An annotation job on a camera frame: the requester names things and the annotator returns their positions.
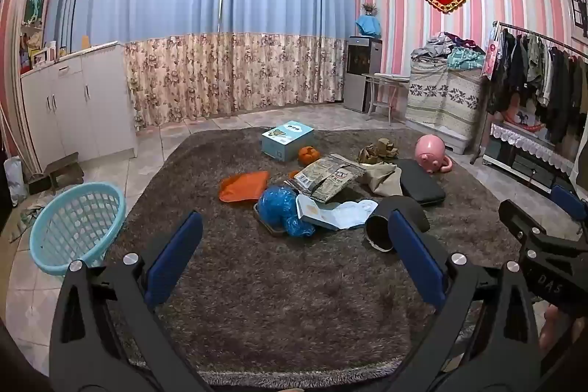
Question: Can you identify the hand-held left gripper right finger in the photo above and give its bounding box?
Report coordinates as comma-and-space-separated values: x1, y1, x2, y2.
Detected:
387, 209, 540, 392

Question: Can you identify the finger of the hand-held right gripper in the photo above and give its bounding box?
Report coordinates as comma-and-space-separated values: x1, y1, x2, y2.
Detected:
549, 184, 588, 228
498, 199, 548, 247

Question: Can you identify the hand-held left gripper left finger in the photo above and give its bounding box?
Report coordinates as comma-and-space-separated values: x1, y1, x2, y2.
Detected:
50, 211, 216, 392

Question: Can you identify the white paper wrapper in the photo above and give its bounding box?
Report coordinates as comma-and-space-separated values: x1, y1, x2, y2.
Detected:
296, 194, 380, 232

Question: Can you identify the beige cloth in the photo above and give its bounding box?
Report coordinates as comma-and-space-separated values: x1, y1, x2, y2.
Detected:
357, 162, 405, 196

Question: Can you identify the brown paper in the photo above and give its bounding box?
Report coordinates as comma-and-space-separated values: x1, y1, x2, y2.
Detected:
357, 138, 399, 165

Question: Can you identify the blue plastic bag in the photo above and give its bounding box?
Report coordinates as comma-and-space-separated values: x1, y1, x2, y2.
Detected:
256, 185, 318, 239

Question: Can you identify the grey printed snack packet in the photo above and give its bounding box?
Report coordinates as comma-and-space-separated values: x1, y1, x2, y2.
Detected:
289, 153, 366, 204

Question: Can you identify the light blue plastic basket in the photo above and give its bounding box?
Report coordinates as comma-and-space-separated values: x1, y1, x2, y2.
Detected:
29, 182, 127, 277

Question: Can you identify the person's right hand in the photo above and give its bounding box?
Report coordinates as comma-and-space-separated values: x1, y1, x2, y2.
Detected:
538, 304, 563, 350

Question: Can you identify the black low cabinet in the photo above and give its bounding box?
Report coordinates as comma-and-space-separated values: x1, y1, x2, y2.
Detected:
482, 139, 575, 195

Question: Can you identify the black zip case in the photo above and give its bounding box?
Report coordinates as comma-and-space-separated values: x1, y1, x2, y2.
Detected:
396, 159, 447, 206

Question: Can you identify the white lace cloth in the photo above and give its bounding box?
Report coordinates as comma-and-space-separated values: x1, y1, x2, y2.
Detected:
489, 123, 577, 175

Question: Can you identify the brown phone case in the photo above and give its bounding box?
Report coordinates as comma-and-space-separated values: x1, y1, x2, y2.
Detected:
254, 203, 297, 237

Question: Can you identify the white washing machine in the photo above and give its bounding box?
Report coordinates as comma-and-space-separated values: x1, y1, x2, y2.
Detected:
436, 126, 474, 156

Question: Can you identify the pink pig-shaped cup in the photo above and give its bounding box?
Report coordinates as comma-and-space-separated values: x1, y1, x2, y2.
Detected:
415, 135, 453, 175

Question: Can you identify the row of hanging clothes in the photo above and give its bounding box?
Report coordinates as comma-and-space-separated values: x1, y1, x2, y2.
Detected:
487, 28, 588, 158

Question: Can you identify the small wooden stool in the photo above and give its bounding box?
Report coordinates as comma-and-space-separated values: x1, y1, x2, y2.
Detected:
46, 153, 86, 191

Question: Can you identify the patterned cover cloth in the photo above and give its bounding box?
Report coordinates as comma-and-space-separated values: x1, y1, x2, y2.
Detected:
404, 57, 488, 145

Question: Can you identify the green floor rag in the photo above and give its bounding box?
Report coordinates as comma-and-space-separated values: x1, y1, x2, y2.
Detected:
9, 201, 42, 243

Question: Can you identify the teal cardboard box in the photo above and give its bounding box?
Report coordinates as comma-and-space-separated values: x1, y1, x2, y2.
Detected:
261, 122, 315, 162

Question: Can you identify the pink hanging bag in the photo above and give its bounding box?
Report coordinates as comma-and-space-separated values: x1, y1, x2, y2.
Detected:
480, 27, 501, 80

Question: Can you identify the metal clothes rack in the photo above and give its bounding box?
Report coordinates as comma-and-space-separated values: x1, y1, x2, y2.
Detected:
471, 21, 588, 165

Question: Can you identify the white plastic sack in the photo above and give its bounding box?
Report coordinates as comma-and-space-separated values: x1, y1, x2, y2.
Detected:
4, 156, 28, 206

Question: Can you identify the white cabinet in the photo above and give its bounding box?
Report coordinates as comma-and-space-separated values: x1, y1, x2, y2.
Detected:
21, 40, 139, 172

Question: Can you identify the grey water dispenser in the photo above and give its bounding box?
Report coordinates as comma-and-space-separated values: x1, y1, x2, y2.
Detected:
344, 36, 384, 114

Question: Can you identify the pile of clothes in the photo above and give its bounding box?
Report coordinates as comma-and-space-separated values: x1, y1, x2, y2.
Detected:
410, 31, 487, 69

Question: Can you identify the blue cloth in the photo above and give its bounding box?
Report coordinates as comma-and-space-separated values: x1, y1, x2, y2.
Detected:
355, 14, 383, 38

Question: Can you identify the blue floral curtain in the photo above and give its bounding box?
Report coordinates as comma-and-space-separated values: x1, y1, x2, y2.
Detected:
220, 0, 356, 117
46, 0, 230, 131

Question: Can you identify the pile of colourful toys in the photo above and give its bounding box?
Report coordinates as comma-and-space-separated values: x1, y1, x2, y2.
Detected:
19, 29, 44, 73

